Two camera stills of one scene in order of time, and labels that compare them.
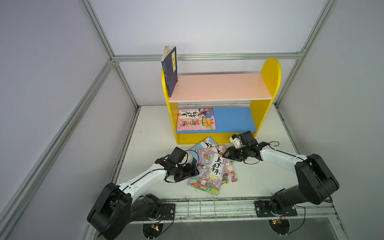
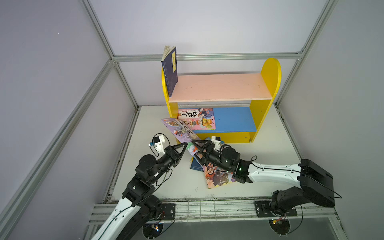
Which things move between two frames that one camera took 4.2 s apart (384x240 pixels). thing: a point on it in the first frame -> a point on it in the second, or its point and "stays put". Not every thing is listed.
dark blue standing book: x=169 y=64 stays put
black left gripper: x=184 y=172 -> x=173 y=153
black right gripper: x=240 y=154 -> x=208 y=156
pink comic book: x=195 y=119 stays put
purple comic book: x=211 y=166 -> x=181 y=131
